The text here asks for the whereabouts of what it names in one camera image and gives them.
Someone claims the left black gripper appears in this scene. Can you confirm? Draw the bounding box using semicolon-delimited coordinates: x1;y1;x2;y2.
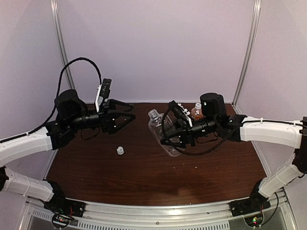
67;98;136;134

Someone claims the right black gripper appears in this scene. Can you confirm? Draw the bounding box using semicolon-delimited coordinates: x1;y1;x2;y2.
159;116;218;149

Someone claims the clear plastic bottle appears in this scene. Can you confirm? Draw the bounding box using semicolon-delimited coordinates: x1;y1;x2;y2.
148;109;181;157

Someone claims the amber tea bottle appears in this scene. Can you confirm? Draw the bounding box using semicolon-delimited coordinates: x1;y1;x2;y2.
190;106;204;120

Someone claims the white cap of clear bottle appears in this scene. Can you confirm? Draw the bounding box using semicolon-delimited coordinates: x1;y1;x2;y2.
117;146;125;155

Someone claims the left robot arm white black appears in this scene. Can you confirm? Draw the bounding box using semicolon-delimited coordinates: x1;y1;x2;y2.
0;90;136;213

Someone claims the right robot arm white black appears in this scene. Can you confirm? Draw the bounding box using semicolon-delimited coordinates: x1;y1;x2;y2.
160;92;307;212

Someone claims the white cap of tea bottle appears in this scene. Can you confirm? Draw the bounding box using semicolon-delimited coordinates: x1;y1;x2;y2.
195;103;201;109

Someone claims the right round circuit board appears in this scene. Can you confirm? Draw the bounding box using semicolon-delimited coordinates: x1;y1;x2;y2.
244;214;264;228

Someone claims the round circuit board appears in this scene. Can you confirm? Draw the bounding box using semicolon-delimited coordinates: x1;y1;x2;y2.
244;214;264;228
51;214;71;229

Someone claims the left round circuit board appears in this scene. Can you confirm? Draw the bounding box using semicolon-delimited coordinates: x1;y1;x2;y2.
51;214;71;229

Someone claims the right braided black cable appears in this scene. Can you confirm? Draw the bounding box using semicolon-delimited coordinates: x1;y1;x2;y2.
162;112;237;156

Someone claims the braided black cable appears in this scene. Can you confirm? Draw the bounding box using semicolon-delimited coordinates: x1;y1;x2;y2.
162;112;237;156
0;57;102;142

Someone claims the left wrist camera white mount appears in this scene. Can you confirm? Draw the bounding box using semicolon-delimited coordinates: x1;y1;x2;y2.
94;78;112;112

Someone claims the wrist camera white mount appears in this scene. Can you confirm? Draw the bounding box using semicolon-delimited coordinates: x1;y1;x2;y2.
168;101;193;127
94;78;112;112

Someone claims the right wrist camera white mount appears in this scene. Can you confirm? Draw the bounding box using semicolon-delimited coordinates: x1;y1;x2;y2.
168;101;193;127

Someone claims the left braided black cable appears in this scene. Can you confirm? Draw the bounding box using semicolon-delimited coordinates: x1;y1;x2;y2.
0;57;102;142

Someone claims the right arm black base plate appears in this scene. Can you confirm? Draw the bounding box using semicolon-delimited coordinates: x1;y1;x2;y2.
229;198;271;217

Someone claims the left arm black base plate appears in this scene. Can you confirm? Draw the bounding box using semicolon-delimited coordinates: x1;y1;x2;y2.
43;198;85;217

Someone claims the left aluminium frame post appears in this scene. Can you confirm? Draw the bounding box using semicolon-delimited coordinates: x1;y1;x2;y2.
50;0;75;89

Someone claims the aluminium frame post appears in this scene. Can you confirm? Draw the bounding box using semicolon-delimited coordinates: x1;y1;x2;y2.
50;0;75;89
232;0;261;107

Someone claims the right aluminium frame post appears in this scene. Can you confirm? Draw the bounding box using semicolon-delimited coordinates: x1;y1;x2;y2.
232;0;261;107

